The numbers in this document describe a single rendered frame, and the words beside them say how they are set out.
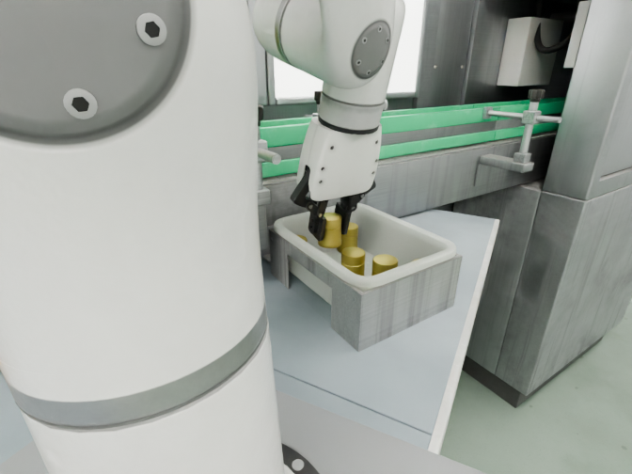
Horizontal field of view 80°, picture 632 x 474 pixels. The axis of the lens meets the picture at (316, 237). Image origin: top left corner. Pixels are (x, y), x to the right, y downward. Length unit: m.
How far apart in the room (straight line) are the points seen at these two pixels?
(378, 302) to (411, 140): 0.47
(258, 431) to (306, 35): 0.29
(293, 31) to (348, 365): 0.34
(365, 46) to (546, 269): 0.99
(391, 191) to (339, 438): 0.57
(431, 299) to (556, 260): 0.73
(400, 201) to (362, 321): 0.43
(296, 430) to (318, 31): 0.31
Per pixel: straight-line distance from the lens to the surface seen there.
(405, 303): 0.48
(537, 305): 1.28
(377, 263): 0.51
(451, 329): 0.52
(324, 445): 0.32
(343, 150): 0.46
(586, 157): 1.13
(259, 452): 0.18
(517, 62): 1.35
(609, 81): 1.11
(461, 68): 1.25
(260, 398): 0.16
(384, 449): 0.32
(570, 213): 1.17
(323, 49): 0.33
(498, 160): 0.97
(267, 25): 0.40
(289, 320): 0.51
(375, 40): 0.34
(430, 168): 0.87
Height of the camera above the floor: 1.05
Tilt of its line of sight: 24 degrees down
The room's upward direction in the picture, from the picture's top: straight up
